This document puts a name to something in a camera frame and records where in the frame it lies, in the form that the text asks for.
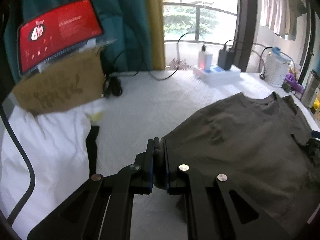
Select dark olive t-shirt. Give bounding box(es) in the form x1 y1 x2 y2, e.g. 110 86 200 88
164 93 319 237

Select white power strip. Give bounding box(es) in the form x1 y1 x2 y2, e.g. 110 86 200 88
192 65 241 83

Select white charger plug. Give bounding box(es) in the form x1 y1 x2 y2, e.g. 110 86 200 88
197 43 213 72

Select white folded cloth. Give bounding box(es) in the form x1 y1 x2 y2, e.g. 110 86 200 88
9 99 105 239

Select black charger brick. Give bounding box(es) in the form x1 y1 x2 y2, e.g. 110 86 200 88
217 45 235 70

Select brown cardboard box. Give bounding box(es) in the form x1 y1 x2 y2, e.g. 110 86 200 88
13 48 105 116

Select white perforated basket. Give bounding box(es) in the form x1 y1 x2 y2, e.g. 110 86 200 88
265 53 291 88

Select teal curtain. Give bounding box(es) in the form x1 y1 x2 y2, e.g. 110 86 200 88
1 0 152 82

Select balcony railing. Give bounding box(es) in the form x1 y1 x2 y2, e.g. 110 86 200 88
163 2 237 44

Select purple plush toy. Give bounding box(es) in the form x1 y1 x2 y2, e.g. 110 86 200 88
285 73 304 94

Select yellow curtain left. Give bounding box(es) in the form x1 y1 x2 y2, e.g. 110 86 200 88
145 0 165 70

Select stainless steel thermos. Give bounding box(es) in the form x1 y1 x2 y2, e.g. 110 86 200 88
301 70 319 108

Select red screen tablet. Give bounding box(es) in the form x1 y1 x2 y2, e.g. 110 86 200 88
17 0 104 76

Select hanging pink garment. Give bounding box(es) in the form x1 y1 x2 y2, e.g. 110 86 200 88
260 0 289 37

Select black strap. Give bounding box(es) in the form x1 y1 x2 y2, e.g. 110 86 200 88
85 125 100 178

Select black coiled cable bundle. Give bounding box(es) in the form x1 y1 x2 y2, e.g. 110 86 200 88
102 74 124 98

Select black thick cable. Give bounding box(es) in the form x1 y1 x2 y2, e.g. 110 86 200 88
0 103 36 227

